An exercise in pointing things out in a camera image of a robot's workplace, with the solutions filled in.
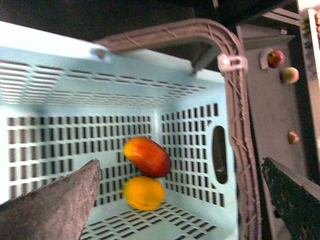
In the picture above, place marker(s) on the red apple on shelf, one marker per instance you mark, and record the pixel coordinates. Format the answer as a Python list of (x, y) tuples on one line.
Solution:
[(275, 59)]

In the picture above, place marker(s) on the small brown fruit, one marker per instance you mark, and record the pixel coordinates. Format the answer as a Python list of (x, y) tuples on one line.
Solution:
[(293, 137)]

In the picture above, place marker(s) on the yellow lemon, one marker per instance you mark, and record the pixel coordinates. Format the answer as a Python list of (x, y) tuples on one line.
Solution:
[(143, 193)]

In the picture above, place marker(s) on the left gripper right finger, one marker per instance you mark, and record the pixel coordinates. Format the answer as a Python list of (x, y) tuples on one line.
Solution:
[(296, 199)]

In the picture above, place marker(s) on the green red apple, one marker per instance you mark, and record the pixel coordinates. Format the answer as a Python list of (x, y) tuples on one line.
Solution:
[(289, 75)]

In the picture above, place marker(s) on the brown basket handle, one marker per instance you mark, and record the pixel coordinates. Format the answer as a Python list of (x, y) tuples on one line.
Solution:
[(224, 46)]

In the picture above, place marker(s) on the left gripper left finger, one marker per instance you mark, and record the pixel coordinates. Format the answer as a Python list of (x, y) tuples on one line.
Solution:
[(56, 211)]

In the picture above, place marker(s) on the red mango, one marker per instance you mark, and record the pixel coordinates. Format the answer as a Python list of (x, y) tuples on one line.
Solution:
[(149, 157)]

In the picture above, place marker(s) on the light blue plastic basket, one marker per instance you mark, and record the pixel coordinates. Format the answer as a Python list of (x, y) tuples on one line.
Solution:
[(64, 102)]

